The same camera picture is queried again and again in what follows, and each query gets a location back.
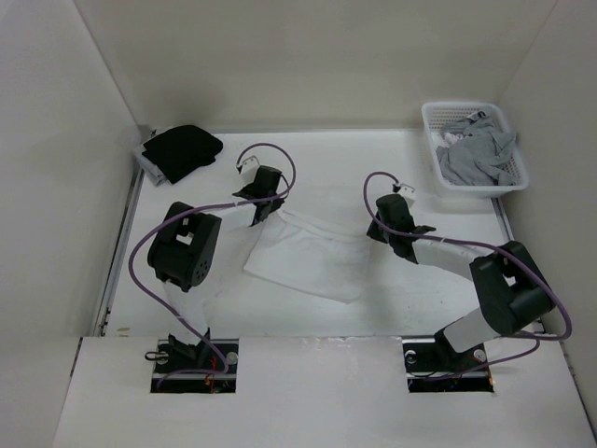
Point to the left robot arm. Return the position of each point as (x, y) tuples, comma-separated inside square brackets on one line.
[(182, 247)]

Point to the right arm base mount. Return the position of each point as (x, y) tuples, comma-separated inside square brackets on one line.
[(430, 369)]

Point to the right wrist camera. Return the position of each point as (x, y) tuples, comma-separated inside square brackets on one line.
[(405, 191)]

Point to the right metal table rail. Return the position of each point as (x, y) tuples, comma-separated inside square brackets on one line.
[(502, 218)]

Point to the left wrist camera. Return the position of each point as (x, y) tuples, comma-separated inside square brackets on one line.
[(247, 167)]

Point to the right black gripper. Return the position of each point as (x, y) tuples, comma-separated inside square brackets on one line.
[(373, 231)]

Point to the left metal table rail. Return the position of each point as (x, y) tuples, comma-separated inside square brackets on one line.
[(102, 301)]

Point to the grey tank top in basket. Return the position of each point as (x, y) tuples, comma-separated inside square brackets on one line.
[(477, 152)]

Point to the folded black tank top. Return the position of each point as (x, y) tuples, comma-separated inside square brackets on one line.
[(181, 150)]

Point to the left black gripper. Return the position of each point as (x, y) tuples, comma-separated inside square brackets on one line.
[(276, 203)]

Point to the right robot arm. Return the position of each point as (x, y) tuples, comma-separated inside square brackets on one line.
[(511, 292)]

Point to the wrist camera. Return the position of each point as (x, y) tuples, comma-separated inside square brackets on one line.
[(405, 191), (247, 167)]

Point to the white tank top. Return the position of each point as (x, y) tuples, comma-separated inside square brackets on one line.
[(311, 256)]

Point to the folded grey tank top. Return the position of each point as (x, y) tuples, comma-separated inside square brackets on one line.
[(151, 170)]

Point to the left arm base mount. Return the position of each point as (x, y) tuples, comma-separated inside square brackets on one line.
[(181, 368)]

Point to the metal table rail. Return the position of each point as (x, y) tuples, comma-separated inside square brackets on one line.
[(502, 218), (102, 301)]

